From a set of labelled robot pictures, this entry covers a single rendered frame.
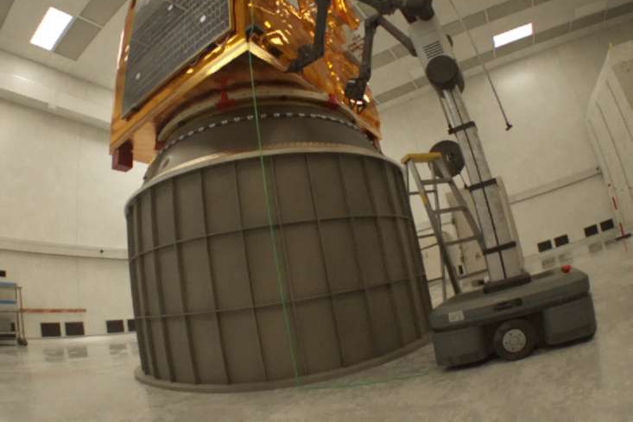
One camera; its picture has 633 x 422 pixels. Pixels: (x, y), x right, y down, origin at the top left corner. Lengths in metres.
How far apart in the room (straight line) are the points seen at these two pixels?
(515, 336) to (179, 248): 1.61
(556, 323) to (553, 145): 8.67
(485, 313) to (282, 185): 1.14
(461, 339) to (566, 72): 9.76
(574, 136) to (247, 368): 9.37
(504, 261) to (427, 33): 1.12
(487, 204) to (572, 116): 8.73
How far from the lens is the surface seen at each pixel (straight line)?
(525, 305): 1.36
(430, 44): 1.81
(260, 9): 2.37
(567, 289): 1.37
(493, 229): 1.56
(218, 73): 2.23
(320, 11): 2.08
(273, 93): 2.33
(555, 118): 10.12
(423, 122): 10.38
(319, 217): 1.79
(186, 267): 1.91
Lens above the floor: 0.41
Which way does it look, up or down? 17 degrees up
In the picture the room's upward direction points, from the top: 10 degrees counter-clockwise
